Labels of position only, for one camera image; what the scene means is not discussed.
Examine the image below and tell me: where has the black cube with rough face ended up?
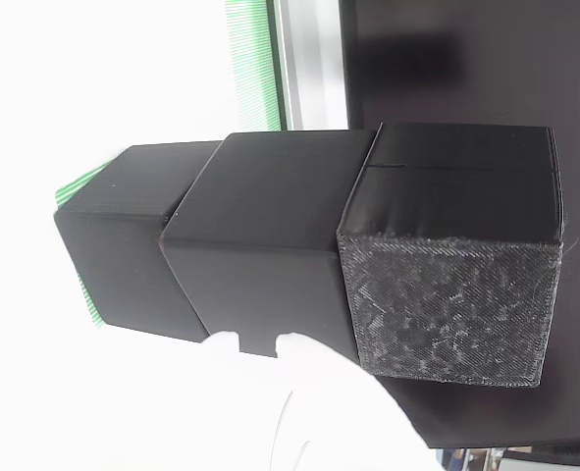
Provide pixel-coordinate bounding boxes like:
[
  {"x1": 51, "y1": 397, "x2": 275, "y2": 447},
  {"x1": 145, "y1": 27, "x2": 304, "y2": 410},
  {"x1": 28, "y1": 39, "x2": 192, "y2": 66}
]
[{"x1": 336, "y1": 122, "x2": 565, "y2": 389}]

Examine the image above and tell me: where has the smooth black cube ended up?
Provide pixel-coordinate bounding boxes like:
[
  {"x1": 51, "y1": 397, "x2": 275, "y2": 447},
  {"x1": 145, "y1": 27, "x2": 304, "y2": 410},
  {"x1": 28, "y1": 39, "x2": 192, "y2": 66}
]
[
  {"x1": 157, "y1": 128, "x2": 382, "y2": 367},
  {"x1": 53, "y1": 140, "x2": 225, "y2": 344}
]

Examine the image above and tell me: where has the green square paper sheet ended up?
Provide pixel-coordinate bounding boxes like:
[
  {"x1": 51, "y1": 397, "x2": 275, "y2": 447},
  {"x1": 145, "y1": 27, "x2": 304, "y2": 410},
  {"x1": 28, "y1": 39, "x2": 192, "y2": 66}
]
[{"x1": 55, "y1": 164, "x2": 109, "y2": 331}]

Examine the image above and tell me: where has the green paper strip with arrows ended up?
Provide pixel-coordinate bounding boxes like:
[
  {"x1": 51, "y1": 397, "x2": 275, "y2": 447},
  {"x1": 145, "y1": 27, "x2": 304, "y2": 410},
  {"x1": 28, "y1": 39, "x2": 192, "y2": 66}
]
[{"x1": 227, "y1": 0, "x2": 290, "y2": 132}]

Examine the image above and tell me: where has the white cable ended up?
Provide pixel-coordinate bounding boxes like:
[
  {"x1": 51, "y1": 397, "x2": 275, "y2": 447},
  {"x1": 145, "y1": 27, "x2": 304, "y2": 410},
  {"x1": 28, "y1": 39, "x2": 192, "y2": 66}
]
[
  {"x1": 287, "y1": 439, "x2": 315, "y2": 471},
  {"x1": 268, "y1": 387, "x2": 295, "y2": 471}
]

